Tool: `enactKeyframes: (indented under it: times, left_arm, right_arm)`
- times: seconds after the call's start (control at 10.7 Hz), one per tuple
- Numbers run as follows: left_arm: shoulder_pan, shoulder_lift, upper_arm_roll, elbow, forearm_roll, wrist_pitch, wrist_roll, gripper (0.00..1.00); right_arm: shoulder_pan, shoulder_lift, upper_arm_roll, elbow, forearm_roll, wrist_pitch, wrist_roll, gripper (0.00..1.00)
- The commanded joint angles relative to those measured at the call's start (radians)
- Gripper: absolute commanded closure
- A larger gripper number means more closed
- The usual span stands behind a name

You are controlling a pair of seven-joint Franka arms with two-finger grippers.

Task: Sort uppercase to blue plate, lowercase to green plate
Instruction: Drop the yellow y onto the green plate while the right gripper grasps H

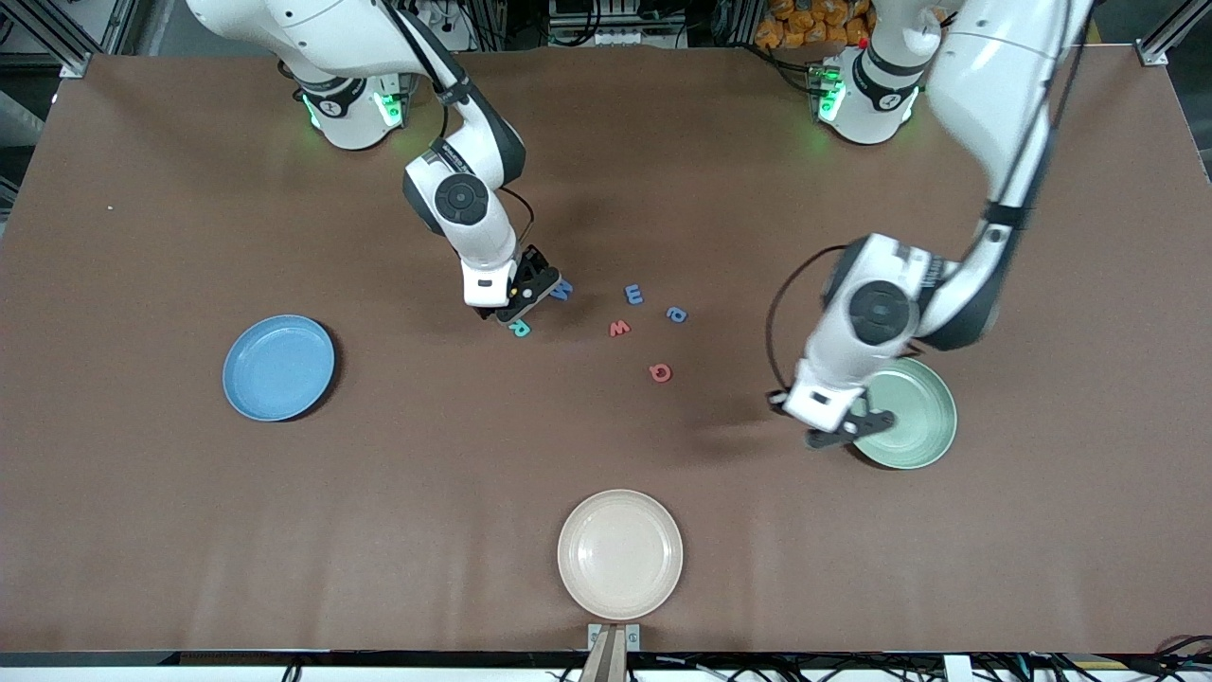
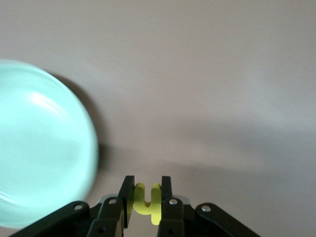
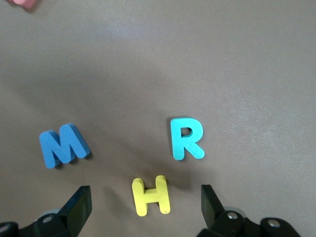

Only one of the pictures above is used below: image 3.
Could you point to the blue foam capital M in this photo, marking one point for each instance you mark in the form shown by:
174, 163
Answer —
48, 150

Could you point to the yellow foam capital H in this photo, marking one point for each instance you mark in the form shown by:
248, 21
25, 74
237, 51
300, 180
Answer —
151, 195

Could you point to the teal foam letter R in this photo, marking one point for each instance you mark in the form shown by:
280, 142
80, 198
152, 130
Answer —
177, 138

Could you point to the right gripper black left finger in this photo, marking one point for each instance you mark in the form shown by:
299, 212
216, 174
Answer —
76, 212

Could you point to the brown table cover sheet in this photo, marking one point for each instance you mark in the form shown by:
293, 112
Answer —
222, 61

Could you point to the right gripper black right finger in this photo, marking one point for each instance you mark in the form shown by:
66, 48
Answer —
213, 214

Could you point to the pink foam small w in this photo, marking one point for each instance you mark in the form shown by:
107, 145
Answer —
23, 3

